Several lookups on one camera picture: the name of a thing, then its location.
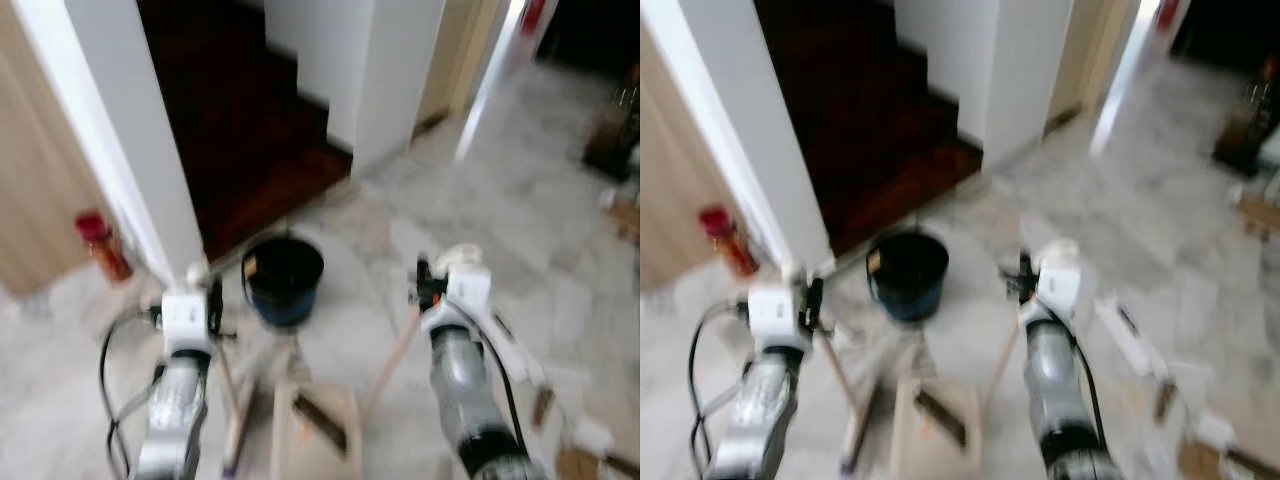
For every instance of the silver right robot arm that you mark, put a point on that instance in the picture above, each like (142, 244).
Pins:
(465, 395)
(1055, 390)

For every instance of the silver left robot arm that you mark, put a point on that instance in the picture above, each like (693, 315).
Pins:
(175, 420)
(755, 420)

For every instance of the black round bucket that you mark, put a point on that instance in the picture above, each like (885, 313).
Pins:
(283, 285)
(908, 280)

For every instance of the red capped spray can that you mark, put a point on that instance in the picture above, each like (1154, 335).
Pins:
(727, 240)
(103, 245)

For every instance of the white flat carton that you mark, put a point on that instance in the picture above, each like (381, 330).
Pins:
(1130, 338)
(518, 350)

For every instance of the small brown scrap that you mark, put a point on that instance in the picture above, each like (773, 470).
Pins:
(545, 407)
(1165, 400)

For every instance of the light wooden cabinet panel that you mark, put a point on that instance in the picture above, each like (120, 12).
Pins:
(685, 190)
(40, 170)

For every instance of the dark wooden staircase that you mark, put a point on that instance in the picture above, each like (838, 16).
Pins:
(865, 125)
(240, 130)

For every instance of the white door edge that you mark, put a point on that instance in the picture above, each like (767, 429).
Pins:
(495, 75)
(1128, 75)

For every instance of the crumpled white paper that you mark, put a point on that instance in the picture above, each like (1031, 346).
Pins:
(1215, 430)
(592, 438)

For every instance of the dark wooden furniture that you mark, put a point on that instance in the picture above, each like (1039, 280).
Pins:
(618, 130)
(1250, 125)

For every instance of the brown cardboard piece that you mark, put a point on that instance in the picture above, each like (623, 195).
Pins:
(1235, 462)
(600, 467)

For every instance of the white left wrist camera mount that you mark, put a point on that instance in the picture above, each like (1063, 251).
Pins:
(777, 315)
(185, 318)

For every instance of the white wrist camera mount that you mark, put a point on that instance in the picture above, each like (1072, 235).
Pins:
(468, 285)
(777, 315)
(185, 318)
(1062, 280)

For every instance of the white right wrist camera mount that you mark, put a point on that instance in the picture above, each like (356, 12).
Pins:
(1062, 280)
(468, 285)

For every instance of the wooden door frame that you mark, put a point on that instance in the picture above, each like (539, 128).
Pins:
(1085, 60)
(455, 60)

